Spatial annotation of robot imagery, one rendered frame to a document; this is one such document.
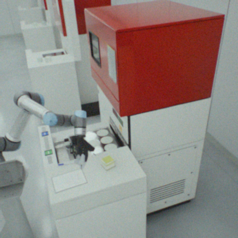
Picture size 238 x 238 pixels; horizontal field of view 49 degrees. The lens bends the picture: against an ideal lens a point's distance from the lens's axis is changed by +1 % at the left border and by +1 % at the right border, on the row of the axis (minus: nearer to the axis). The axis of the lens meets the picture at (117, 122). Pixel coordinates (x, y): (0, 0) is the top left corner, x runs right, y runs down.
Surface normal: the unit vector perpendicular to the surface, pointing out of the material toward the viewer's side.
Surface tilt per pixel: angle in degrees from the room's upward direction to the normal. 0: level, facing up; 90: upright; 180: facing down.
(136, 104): 90
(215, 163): 0
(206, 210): 0
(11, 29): 90
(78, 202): 90
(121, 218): 90
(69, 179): 0
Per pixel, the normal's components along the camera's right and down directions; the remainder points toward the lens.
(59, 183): -0.05, -0.84
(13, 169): 0.27, 0.51
